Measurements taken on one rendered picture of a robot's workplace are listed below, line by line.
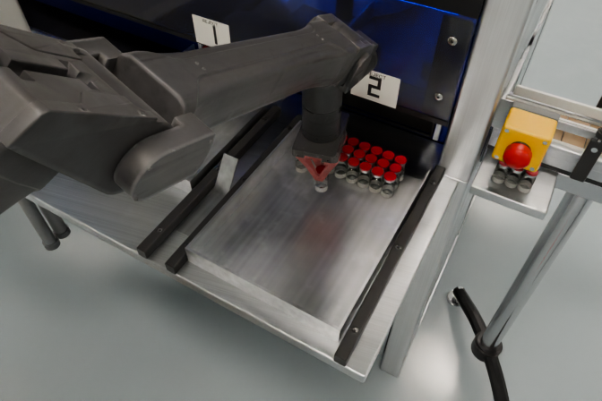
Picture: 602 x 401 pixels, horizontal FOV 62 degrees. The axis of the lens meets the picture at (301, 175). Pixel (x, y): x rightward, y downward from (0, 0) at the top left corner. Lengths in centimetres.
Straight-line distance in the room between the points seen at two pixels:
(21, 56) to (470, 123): 69
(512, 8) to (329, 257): 43
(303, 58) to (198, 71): 15
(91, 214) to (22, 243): 126
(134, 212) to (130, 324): 96
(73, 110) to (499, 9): 60
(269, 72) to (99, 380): 143
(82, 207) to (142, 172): 63
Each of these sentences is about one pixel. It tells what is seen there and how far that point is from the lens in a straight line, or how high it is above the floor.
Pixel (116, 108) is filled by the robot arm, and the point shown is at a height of 137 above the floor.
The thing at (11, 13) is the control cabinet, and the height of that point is 96.
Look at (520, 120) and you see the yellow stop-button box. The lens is 84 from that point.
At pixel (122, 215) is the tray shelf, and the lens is 89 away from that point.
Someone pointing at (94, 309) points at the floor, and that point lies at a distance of 187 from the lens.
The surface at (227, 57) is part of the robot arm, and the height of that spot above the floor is 131.
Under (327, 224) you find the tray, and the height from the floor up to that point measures 88.
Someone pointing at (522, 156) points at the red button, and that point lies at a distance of 82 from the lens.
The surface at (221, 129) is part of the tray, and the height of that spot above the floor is 88.
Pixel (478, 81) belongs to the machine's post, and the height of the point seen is 109.
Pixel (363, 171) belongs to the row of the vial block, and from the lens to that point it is 85.
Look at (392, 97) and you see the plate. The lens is 86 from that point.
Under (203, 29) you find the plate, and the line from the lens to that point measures 102.
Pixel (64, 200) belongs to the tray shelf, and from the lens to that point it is 94.
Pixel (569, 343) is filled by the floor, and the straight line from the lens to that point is 189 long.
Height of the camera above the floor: 153
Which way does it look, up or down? 47 degrees down
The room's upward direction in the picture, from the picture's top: straight up
